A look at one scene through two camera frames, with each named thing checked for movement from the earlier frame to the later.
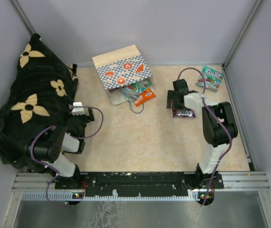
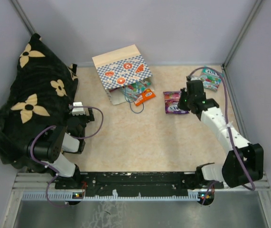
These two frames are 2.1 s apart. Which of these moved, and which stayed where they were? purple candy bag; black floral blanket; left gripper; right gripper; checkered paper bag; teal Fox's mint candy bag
Moved: right gripper; purple candy bag
Stayed: checkered paper bag; left gripper; black floral blanket; teal Fox's mint candy bag
